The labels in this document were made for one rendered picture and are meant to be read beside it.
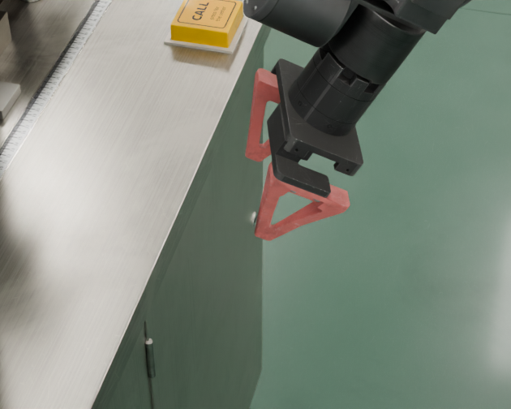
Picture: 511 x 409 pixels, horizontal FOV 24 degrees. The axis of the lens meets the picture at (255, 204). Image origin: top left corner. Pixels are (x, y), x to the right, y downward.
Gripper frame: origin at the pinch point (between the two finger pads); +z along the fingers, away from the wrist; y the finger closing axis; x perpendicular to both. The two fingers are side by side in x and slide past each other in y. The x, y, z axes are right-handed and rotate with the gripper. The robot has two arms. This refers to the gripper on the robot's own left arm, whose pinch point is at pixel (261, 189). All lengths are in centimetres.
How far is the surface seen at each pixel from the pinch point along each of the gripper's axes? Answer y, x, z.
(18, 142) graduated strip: -26.0, -13.2, 24.3
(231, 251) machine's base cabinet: -42, 23, 42
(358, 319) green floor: -79, 74, 78
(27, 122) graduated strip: -29.2, -12.4, 23.9
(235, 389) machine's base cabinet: -42, 38, 68
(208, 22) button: -43.3, 3.8, 11.9
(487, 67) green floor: -158, 111, 57
